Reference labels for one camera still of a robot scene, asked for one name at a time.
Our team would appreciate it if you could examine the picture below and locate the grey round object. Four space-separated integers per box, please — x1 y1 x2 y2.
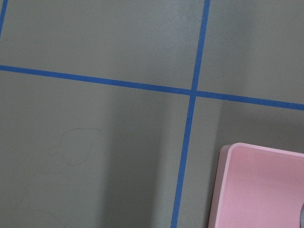
299 204 304 228

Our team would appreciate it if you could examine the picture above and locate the pink plastic box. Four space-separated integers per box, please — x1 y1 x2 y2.
208 143 304 228

